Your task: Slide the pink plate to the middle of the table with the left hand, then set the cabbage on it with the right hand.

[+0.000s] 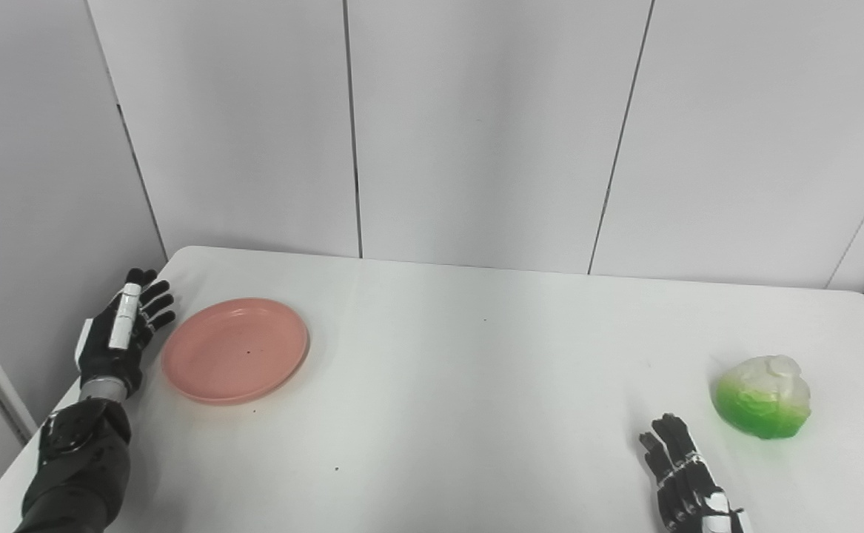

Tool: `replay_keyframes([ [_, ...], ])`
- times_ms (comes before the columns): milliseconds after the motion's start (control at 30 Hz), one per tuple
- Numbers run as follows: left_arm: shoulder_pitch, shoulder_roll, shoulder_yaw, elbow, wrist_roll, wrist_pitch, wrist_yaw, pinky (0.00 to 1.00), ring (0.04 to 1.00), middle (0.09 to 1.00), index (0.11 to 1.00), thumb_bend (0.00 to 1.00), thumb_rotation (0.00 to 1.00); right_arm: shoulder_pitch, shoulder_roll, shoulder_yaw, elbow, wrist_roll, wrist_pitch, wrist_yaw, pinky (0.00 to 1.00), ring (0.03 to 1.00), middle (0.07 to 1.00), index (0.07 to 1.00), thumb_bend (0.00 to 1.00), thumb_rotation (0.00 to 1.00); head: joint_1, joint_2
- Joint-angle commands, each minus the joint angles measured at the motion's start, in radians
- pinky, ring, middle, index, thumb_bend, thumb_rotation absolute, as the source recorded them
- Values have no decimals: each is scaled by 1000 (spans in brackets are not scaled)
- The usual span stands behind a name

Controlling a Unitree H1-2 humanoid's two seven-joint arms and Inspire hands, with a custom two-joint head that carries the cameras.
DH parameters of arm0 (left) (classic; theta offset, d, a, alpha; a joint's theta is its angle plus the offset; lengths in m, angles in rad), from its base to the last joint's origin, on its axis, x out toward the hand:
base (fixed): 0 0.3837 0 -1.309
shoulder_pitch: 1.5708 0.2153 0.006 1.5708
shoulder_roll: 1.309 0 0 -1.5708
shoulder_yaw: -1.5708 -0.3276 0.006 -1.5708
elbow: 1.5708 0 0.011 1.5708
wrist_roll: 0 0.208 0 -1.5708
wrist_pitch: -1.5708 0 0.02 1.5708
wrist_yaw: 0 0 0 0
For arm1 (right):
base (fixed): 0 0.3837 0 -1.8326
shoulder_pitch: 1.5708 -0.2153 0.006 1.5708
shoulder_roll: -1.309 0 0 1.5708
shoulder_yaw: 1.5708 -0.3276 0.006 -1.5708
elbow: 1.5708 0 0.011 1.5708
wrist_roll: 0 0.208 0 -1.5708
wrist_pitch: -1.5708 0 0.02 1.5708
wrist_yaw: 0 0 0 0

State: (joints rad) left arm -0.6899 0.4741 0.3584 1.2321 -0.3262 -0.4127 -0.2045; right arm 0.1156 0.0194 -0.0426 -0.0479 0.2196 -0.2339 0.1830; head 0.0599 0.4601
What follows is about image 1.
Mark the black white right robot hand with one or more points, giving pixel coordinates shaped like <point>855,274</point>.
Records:
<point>687,492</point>

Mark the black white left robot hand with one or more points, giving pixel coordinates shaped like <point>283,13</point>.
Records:
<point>109,359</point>

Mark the green white toy cabbage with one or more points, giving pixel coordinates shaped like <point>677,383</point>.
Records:
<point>761,400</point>

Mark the pink round plate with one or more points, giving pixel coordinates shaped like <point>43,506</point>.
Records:
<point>235,352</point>

